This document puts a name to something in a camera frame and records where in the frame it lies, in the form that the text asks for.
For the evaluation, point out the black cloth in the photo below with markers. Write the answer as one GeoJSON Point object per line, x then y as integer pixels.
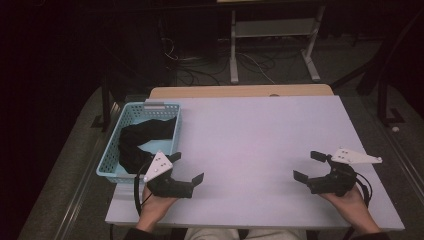
{"type": "Point", "coordinates": [133, 140]}

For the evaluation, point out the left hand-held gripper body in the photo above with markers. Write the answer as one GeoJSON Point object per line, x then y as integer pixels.
{"type": "Point", "coordinates": [158, 166]}

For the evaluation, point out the white metal desk frame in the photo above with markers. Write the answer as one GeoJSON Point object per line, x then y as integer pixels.
{"type": "Point", "coordinates": [273, 27]}

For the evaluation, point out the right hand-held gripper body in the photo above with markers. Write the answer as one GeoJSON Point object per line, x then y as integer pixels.
{"type": "Point", "coordinates": [336, 183]}

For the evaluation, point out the person's right hand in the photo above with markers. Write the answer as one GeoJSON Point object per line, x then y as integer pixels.
{"type": "Point", "coordinates": [350, 203]}

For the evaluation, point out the wooden table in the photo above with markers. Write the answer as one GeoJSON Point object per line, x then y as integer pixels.
{"type": "Point", "coordinates": [240, 90]}

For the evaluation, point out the person's light trousers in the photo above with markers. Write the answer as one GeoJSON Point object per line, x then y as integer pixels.
{"type": "Point", "coordinates": [246, 234]}

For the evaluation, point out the small white ball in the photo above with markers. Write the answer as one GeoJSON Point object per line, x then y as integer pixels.
{"type": "Point", "coordinates": [395, 129]}

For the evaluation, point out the dark chair frame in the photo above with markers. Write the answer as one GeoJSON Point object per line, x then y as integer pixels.
{"type": "Point", "coordinates": [106, 100]}

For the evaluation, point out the person's left hand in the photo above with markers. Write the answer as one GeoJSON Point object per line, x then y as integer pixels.
{"type": "Point", "coordinates": [154, 206]}

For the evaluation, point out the dark metal stand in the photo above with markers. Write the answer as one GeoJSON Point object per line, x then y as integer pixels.
{"type": "Point", "coordinates": [383, 66]}

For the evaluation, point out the light blue plastic basket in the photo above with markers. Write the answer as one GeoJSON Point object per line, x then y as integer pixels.
{"type": "Point", "coordinates": [136, 113]}

